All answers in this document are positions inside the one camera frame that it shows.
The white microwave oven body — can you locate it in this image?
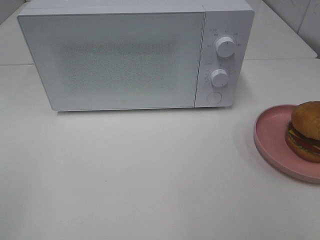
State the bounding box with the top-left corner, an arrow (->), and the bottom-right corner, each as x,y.
17,0 -> 255,110

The white microwave door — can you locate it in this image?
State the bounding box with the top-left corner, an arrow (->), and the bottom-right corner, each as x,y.
18,12 -> 204,111

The white timer knob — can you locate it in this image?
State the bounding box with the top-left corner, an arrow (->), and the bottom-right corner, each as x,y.
209,68 -> 229,88

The burger with sesame bun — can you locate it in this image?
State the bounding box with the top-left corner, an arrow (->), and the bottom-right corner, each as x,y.
285,101 -> 320,163

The upper white power knob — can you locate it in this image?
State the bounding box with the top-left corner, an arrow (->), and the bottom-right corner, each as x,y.
215,36 -> 236,58

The pink round plate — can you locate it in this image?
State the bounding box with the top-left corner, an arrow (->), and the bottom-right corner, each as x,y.
253,104 -> 320,184

